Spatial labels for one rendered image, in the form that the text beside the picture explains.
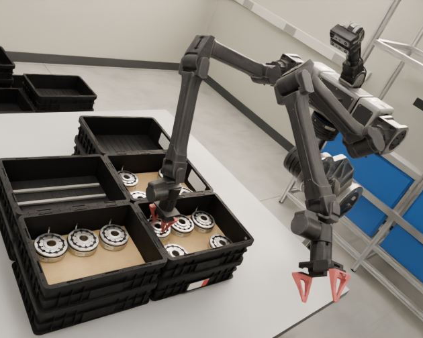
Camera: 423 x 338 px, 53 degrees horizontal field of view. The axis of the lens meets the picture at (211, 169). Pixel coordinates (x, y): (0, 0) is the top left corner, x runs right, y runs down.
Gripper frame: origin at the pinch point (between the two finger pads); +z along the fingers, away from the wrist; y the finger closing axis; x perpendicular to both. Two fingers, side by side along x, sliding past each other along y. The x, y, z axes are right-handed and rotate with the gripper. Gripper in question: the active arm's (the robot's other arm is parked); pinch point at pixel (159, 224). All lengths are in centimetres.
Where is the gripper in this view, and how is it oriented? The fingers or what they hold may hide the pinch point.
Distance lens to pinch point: 162.6
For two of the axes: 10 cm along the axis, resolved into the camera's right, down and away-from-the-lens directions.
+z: -3.4, 7.9, 5.1
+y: 5.9, 6.0, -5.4
